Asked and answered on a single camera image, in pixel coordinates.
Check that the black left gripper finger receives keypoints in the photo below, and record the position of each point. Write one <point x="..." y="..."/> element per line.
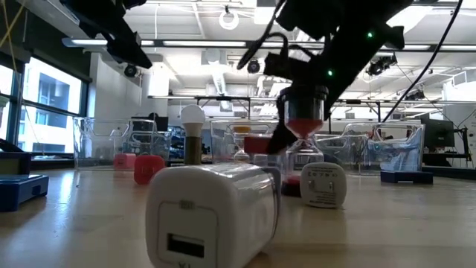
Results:
<point x="130" y="48"/>

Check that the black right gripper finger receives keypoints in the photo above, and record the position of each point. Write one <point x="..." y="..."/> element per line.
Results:
<point x="279" y="143"/>

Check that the black-capped red sand hourglass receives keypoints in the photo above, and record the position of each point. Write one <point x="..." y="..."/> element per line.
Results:
<point x="303" y="128"/>

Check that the orange sand hourglass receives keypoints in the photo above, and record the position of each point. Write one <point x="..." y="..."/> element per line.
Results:
<point x="242" y="129"/>

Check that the small white plug adapter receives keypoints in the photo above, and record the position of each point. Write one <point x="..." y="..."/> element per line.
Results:
<point x="323" y="186"/>

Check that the red rectangular box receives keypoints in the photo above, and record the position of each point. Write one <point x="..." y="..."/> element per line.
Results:
<point x="124" y="162"/>

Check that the small pink-red wall charger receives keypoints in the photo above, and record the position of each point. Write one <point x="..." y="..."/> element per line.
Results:
<point x="148" y="169"/>

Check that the indigo blue rectangular block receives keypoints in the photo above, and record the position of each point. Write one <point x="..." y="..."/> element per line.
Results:
<point x="406" y="177"/>

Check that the blue box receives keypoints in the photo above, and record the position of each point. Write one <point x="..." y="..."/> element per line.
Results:
<point x="18" y="191"/>

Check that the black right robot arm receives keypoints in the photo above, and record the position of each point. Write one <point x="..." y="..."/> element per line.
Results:
<point x="353" y="22"/>

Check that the black ceiling spotlight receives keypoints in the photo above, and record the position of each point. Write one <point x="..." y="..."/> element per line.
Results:
<point x="377" y="67"/>
<point x="253" y="67"/>
<point x="131" y="70"/>

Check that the clear plastic bin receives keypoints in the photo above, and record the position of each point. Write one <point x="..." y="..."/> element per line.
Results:
<point x="96" y="149"/>
<point x="357" y="156"/>
<point x="223" y="149"/>

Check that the long ceiling light strip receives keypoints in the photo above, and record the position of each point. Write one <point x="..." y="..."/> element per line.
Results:
<point x="204" y="43"/>

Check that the brass lamp with white bulb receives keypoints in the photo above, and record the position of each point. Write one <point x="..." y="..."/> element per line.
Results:
<point x="192" y="115"/>

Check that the window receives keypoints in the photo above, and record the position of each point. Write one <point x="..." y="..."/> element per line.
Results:
<point x="52" y="111"/>

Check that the black monitor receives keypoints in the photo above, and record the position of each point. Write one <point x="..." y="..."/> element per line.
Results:
<point x="438" y="133"/>

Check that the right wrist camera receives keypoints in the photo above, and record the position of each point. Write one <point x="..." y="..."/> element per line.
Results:
<point x="279" y="65"/>

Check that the black overhead rail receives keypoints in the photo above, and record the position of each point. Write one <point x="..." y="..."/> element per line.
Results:
<point x="223" y="98"/>

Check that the white USB wall charger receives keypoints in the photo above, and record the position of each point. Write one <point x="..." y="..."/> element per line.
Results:
<point x="223" y="208"/>

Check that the black aluminium table frame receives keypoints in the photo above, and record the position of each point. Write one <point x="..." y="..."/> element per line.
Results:
<point x="9" y="144"/>

